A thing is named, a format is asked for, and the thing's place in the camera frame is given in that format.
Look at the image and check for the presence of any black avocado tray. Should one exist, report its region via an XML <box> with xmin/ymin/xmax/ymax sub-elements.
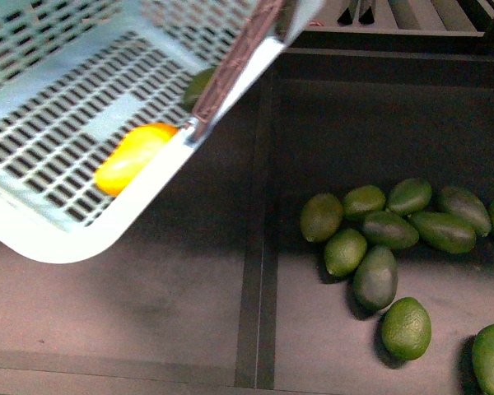
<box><xmin>236</xmin><ymin>50</ymin><xmax>494</xmax><ymax>394</ymax></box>

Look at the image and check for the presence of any yellow mango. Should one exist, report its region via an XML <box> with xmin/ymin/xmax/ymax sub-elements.
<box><xmin>94</xmin><ymin>123</ymin><xmax>179</xmax><ymax>197</ymax></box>

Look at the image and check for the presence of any light teal plastic basket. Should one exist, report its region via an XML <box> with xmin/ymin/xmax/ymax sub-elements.
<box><xmin>0</xmin><ymin>1</ymin><xmax>323</xmax><ymax>263</ymax></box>

